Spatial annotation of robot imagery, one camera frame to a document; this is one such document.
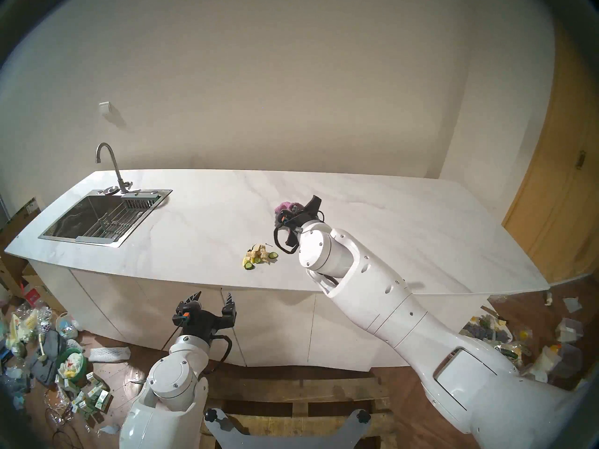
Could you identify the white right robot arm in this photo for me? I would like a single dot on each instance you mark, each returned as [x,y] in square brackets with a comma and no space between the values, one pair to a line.
[383,303]

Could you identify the black base knob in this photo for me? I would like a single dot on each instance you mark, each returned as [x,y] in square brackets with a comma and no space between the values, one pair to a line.
[364,416]
[213,415]

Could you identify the white wall socket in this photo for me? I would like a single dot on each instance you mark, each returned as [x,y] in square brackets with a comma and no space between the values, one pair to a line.
[105,108]

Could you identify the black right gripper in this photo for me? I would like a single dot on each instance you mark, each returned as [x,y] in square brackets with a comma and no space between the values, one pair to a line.
[304,216]

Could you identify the white foam mesh sleeve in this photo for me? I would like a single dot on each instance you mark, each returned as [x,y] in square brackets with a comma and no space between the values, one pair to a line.
[110,354]

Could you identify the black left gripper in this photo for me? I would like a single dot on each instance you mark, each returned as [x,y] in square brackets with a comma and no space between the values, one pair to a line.
[201,319]

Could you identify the white paper scrap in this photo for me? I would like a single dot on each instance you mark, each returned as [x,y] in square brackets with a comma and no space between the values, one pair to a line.
[572,304]

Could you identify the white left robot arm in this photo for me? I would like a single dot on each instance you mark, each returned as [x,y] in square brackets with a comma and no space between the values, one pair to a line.
[173,382]

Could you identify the brown cardboard box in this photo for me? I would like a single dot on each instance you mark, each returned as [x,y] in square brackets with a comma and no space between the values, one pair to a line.
[16,223]

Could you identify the steel sink drying rack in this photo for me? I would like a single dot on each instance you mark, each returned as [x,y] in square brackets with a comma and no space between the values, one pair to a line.
[117,221]

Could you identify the brass door hinge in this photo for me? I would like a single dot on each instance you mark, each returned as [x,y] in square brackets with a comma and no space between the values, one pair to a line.
[580,160]

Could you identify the green bowl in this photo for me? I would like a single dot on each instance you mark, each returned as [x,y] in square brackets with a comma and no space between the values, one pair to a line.
[75,364]

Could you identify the grey bag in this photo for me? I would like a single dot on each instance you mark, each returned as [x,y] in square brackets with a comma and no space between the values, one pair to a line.
[47,359]

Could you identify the yellow lidded container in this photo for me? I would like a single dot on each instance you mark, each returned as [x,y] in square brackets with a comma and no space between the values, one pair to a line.
[524,335]

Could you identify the clear plastic cup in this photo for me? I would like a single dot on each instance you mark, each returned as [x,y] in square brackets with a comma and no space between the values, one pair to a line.
[66,326]

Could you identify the stainless steel sink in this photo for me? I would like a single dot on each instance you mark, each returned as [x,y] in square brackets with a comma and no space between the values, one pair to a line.
[70,219]

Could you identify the wooden pallet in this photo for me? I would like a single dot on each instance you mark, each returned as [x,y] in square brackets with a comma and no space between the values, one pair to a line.
[290,389]

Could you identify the beige noodle clump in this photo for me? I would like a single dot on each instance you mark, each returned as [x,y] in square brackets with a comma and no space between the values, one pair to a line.
[257,252]

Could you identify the clear plastic container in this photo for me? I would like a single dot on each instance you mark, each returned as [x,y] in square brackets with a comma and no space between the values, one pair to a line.
[568,330]

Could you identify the small white bottle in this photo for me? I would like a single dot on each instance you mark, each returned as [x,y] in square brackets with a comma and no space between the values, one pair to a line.
[548,299]

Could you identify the purple cleaning cloth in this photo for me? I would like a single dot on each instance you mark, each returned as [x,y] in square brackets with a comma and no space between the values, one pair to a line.
[286,206]

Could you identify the steel gooseneck faucet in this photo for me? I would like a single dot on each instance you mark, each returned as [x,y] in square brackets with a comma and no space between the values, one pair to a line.
[117,170]

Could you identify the white kitchen cabinet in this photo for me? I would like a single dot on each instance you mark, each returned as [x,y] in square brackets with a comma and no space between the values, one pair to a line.
[281,322]

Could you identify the wooden door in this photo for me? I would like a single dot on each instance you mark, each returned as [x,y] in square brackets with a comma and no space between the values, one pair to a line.
[557,195]

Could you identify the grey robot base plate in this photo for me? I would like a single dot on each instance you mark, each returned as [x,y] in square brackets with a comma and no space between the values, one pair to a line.
[262,441]

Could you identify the clear plastic box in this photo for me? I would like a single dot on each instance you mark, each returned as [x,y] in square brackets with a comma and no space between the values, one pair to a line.
[571,359]

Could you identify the cardboard box with red print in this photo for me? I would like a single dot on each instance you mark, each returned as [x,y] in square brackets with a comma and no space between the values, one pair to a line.
[40,291]

